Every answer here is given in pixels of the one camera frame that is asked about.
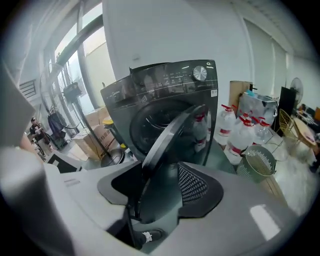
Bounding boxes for plain cardboard box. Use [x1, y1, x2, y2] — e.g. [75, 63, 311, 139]
[84, 106, 112, 126]

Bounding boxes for silver control knob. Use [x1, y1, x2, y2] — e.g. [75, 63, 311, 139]
[192, 65, 209, 82]

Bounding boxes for low wooden table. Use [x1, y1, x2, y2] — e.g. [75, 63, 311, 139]
[292, 116, 320, 154]

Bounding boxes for clear plastic storage box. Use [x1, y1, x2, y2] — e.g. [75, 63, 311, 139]
[238, 90, 279, 127]

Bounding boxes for black cabinet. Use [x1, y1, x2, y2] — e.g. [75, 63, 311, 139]
[277, 86, 296, 138]

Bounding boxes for person's black white shoe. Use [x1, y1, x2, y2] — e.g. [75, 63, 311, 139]
[139, 228, 164, 245]

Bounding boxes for yellow wire chair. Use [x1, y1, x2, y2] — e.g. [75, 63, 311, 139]
[264, 108, 302, 162]

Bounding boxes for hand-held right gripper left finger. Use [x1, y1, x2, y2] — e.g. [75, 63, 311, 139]
[44, 161, 143, 256]

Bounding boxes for tall upright cardboard sheet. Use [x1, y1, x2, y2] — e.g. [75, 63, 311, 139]
[229, 79, 255, 112]

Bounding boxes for round dark washing machine door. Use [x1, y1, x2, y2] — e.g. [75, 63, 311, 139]
[138, 104, 210, 225]

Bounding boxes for person's black trousers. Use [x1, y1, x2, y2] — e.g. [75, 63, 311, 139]
[129, 228, 147, 251]

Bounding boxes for small white pedestal fan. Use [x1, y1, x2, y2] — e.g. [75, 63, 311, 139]
[289, 76, 305, 102]

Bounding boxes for dark grey washing machine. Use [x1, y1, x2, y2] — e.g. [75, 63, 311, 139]
[99, 59, 219, 173]

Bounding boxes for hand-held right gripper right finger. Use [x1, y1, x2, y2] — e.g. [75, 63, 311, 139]
[142, 161, 301, 256]

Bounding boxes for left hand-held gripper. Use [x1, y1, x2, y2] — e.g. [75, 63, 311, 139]
[46, 152, 84, 174]

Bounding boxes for perforated metal bin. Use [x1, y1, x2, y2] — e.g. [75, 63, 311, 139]
[235, 144, 278, 184]

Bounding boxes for printed cardboard box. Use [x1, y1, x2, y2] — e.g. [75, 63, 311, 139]
[72, 124, 118, 161]

